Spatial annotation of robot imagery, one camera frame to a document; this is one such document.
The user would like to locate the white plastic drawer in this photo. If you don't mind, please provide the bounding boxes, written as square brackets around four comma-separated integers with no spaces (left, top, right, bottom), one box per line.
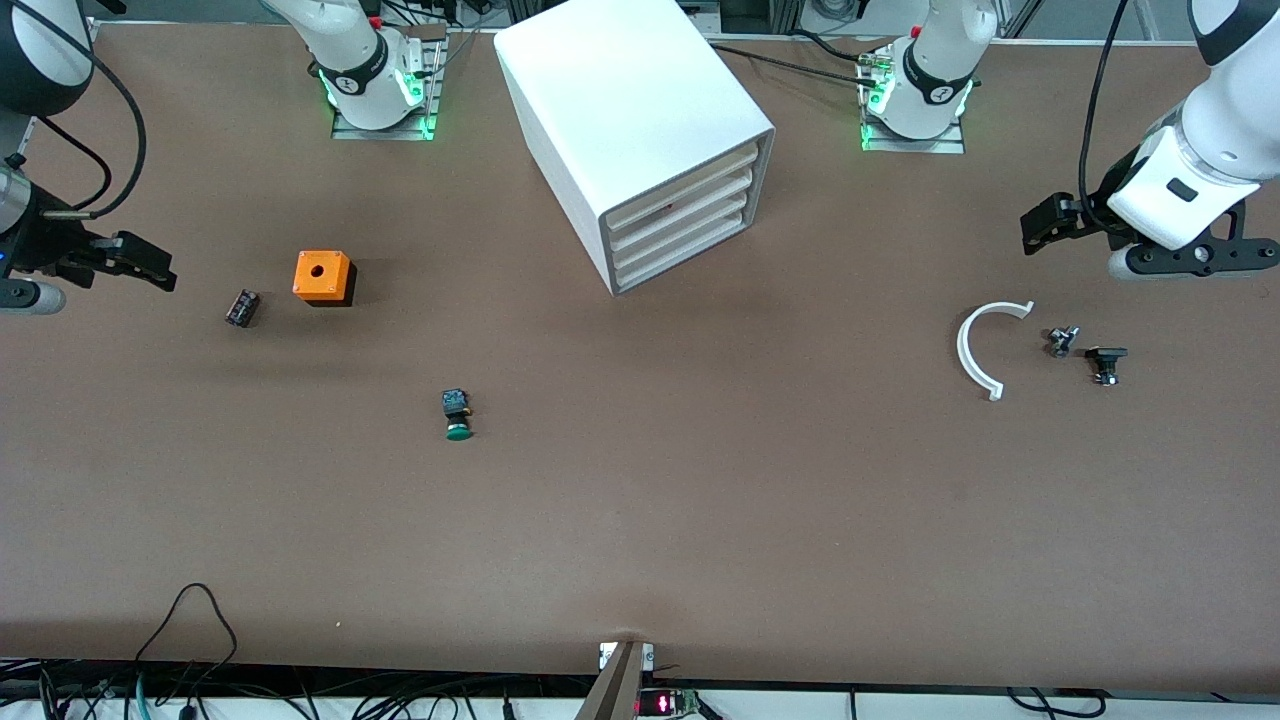
[615,215,749,293]
[608,143,763,229]
[612,192,751,273]
[610,168,754,251]

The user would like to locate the white drawer cabinet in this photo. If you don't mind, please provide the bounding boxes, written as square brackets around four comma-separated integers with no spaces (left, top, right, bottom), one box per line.
[493,0,777,298]

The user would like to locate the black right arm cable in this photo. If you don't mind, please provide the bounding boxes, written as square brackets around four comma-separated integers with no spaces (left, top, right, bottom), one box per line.
[8,0,149,219]

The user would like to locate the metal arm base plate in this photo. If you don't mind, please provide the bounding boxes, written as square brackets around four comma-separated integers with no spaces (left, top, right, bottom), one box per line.
[331,25,448,142]
[859,55,968,155]

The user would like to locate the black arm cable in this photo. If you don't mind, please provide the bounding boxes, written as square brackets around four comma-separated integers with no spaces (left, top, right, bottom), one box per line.
[8,0,149,219]
[1077,0,1133,237]

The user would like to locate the black cables near base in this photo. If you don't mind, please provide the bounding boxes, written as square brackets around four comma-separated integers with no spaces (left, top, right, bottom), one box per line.
[705,30,889,91]

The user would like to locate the white half ring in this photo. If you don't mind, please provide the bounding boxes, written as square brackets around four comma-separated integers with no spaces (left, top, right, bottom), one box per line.
[957,300,1036,402]

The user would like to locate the green push button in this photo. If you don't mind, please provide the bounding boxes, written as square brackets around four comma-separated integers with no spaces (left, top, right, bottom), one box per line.
[441,389,476,442]

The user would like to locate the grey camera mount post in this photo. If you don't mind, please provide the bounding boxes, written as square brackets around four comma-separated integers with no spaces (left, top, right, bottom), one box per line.
[575,640,657,720]

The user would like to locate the board with red display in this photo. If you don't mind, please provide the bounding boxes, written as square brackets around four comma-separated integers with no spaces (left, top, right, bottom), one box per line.
[637,688,703,718]

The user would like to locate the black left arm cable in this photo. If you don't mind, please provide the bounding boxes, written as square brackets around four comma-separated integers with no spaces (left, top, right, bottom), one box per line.
[1077,0,1133,237]

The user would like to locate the black button mounting part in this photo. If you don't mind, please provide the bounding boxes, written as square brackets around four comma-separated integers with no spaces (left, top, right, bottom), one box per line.
[1085,346,1130,387]

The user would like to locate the orange box with hole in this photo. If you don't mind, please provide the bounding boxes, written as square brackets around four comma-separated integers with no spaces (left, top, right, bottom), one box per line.
[292,250,358,308]

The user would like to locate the black looped cable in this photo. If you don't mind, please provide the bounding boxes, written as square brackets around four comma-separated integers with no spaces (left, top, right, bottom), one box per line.
[133,583,239,693]

